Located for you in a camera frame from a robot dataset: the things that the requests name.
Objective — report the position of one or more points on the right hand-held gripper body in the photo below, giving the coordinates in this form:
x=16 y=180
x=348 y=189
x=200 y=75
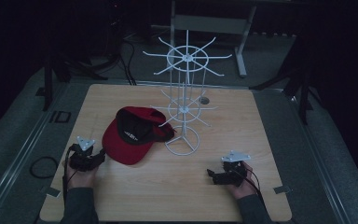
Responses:
x=233 y=172

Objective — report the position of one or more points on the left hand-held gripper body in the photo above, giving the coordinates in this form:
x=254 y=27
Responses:
x=81 y=157

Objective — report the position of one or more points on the red and black cap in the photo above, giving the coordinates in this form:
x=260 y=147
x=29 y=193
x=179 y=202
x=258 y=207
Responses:
x=127 y=140

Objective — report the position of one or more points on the person's right hand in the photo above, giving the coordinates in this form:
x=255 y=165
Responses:
x=245 y=188

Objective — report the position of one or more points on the person's left hand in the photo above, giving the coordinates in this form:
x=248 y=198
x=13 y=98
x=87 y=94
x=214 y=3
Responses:
x=81 y=179

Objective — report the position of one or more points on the grey tape piece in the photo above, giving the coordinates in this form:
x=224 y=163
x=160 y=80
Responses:
x=282 y=189
x=52 y=191

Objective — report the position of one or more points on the round table grommet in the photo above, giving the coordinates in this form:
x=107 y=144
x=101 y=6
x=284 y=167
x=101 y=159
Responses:
x=203 y=100

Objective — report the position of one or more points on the black tripod stand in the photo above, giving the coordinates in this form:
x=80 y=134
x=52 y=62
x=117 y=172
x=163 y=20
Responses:
x=303 y=93
x=47 y=84

